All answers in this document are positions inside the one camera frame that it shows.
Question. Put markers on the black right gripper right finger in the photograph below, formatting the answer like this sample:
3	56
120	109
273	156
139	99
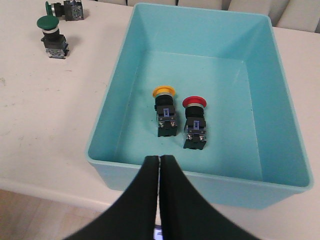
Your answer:
185	214

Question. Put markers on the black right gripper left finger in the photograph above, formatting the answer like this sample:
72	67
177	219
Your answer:
132	216

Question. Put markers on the red mushroom push button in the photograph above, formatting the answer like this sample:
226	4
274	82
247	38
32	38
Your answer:
195	125

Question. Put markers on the yellow mushroom push button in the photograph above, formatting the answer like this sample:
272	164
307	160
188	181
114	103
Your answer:
166	114

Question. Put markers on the light blue plastic box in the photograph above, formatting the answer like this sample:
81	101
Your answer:
254	154

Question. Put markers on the upright green push button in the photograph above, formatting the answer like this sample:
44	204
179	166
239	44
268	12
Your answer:
55	44

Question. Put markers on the lying green push button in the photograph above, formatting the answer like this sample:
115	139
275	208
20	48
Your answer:
72	10

